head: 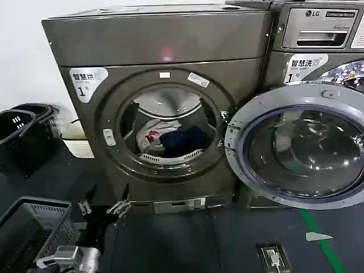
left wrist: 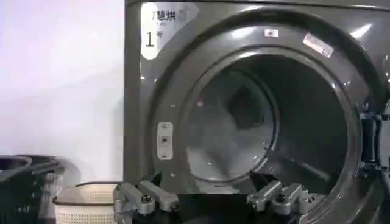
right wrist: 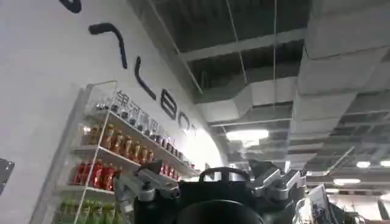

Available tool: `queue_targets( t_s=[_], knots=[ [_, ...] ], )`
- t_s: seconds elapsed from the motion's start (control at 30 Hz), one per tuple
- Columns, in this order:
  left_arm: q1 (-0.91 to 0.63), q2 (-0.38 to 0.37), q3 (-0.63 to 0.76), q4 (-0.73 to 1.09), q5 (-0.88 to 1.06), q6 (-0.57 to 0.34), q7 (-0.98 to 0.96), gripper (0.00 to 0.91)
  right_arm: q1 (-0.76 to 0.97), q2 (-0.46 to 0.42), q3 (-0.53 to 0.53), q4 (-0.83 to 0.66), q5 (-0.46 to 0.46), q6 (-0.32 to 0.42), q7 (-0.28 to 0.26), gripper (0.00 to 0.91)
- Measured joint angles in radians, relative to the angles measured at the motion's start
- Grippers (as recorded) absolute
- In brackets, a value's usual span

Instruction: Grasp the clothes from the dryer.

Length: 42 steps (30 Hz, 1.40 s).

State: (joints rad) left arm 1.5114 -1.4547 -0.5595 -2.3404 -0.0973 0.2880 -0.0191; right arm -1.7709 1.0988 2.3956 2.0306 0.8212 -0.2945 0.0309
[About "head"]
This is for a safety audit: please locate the dark blue garment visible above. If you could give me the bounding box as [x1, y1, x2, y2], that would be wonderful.
[159, 125, 206, 158]

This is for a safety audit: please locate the round glass dryer door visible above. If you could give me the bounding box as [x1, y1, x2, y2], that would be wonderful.
[224, 83, 364, 211]

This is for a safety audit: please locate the white arrow floor sticker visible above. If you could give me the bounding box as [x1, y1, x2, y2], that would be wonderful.
[305, 231, 334, 242]

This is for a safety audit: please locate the green floor tape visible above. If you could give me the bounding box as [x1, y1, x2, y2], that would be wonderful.
[298, 209, 346, 273]

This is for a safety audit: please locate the white garment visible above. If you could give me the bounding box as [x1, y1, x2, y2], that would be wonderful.
[135, 118, 183, 156]

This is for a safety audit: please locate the grey front-load dryer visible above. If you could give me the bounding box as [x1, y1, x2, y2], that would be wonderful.
[41, 7, 276, 214]

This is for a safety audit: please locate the floor power socket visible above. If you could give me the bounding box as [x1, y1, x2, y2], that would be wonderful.
[255, 241, 292, 273]

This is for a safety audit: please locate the grey slatted laundry basket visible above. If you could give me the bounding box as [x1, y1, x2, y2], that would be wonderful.
[0, 196, 84, 273]

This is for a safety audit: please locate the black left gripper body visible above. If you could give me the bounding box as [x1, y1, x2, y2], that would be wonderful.
[84, 205, 122, 253]

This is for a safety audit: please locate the grey washer with control panel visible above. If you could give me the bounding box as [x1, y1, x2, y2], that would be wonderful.
[224, 0, 364, 210]

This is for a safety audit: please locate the black plastic laundry basket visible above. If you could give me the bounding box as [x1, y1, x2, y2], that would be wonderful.
[0, 109, 43, 179]
[13, 102, 63, 140]

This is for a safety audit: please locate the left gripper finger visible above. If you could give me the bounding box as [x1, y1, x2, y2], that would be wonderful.
[77, 184, 98, 216]
[105, 183, 132, 219]

